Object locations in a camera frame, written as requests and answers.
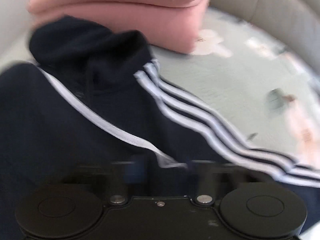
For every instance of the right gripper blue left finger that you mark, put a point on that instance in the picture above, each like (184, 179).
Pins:
(135, 170)

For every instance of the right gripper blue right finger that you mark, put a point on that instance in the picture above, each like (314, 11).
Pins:
(193, 169)

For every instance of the navy hoodie with white stripes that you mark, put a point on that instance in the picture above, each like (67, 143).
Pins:
(72, 121)

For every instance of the green floral bedspread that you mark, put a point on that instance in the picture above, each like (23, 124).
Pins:
(254, 82)

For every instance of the folded pink quilt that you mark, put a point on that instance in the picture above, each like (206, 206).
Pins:
(171, 24)

